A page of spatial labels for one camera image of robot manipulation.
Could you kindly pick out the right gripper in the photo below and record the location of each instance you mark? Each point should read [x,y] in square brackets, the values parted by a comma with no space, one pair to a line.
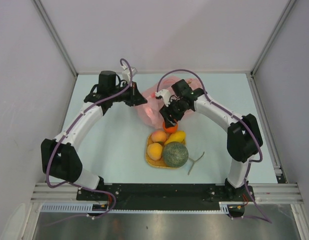
[166,111]

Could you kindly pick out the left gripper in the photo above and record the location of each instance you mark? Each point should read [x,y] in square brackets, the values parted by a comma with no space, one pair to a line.
[135,97]

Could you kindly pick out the yellow fake mango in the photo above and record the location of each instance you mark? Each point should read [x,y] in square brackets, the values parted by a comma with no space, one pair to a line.
[178,136]

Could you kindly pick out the fake peach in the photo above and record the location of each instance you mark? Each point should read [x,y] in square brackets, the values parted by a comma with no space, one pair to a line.
[159,136]

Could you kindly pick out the pink plastic bag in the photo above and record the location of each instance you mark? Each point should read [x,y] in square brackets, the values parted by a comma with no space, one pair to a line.
[149,112]

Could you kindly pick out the fake yellow orange fruit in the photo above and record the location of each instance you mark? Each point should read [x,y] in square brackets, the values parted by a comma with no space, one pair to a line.
[154,151]

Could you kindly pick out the green fake melon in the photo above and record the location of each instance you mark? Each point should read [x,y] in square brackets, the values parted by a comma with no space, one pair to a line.
[175,155]

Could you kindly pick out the woven bamboo tray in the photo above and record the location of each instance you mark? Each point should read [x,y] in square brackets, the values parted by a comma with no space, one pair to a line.
[158,163]

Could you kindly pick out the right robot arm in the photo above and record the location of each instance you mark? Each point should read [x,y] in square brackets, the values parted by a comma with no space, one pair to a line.
[244,138]

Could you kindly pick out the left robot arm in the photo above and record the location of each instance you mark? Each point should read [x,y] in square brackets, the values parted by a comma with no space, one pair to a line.
[59,155]

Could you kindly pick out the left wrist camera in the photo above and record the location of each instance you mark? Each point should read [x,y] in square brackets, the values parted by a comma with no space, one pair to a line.
[128,73]

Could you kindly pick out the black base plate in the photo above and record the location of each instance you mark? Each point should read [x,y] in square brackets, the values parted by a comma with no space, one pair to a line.
[168,197]

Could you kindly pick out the aluminium frame rail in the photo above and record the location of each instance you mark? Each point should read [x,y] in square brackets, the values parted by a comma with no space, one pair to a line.
[270,193]

